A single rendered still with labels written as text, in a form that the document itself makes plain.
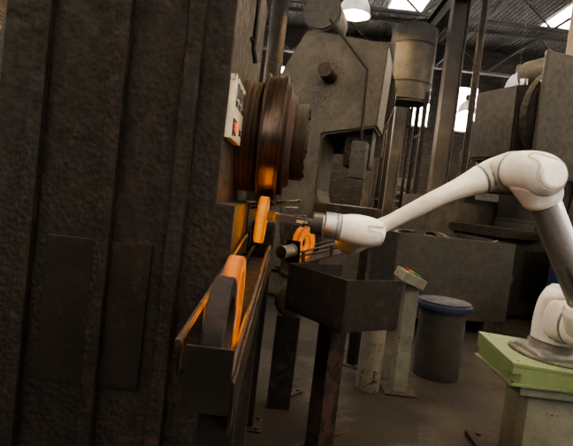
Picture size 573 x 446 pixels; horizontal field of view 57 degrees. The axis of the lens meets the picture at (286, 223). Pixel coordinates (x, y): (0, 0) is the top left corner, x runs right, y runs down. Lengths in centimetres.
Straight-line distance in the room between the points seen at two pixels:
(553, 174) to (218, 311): 122
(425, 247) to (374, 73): 156
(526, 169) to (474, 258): 259
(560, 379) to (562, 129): 348
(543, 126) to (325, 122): 189
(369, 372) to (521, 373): 88
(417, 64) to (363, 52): 617
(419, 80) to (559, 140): 586
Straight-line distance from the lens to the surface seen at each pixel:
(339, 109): 469
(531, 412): 225
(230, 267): 105
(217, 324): 85
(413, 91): 1078
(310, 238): 249
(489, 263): 442
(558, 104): 532
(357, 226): 175
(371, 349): 270
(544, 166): 177
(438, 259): 417
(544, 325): 221
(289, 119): 184
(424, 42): 1105
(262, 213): 171
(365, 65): 463
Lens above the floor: 92
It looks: 3 degrees down
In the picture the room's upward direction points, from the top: 7 degrees clockwise
